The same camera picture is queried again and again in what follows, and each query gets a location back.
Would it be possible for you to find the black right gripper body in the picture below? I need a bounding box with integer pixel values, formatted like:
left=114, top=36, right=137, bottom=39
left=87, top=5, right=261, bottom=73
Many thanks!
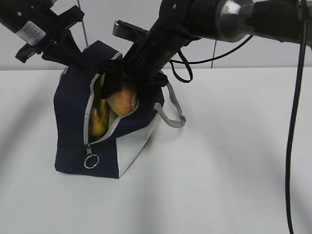
left=98, top=21, right=193, bottom=89

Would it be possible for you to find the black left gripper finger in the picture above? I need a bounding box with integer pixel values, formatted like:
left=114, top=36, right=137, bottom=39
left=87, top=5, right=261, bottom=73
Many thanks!
left=60, top=30, right=91, bottom=69
left=41, top=45, right=73, bottom=66

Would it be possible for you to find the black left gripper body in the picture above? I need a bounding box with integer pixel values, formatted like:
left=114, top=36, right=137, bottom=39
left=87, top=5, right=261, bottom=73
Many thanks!
left=14, top=6, right=84, bottom=63

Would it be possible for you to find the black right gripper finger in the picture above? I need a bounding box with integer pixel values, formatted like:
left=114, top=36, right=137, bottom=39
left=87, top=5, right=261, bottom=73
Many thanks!
left=100, top=72, right=124, bottom=99

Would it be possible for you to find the brown bread roll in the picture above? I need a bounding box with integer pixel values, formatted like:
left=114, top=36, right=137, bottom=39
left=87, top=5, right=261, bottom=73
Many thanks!
left=106, top=81, right=137, bottom=116

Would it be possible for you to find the yellow banana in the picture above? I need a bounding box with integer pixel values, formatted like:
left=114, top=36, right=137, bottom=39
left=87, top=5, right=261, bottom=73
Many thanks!
left=89, top=99, right=110, bottom=137

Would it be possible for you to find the navy and white lunch bag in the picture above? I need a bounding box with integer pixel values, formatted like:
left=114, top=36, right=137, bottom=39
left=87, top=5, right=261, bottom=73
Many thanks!
left=53, top=40, right=187, bottom=180

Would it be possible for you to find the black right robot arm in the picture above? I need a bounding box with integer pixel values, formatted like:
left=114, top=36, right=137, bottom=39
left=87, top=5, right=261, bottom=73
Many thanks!
left=99, top=0, right=312, bottom=98

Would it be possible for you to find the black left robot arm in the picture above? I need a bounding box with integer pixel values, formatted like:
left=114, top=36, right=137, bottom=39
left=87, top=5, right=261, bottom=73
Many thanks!
left=0, top=0, right=90, bottom=69

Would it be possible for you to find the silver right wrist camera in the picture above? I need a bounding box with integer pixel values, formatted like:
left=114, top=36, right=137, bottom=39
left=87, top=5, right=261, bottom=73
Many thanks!
left=113, top=20, right=148, bottom=42

